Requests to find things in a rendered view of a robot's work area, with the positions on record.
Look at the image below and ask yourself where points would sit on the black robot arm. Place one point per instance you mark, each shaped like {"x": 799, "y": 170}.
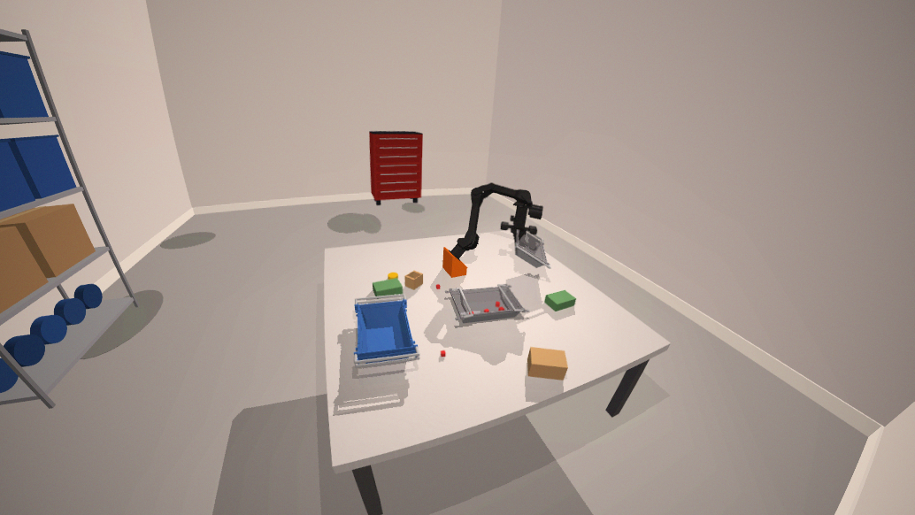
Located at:
{"x": 523, "y": 203}

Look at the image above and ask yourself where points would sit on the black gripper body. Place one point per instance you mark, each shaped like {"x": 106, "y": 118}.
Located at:
{"x": 519, "y": 223}

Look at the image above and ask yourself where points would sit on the green cube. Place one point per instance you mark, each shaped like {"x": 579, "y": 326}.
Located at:
{"x": 389, "y": 287}
{"x": 560, "y": 300}

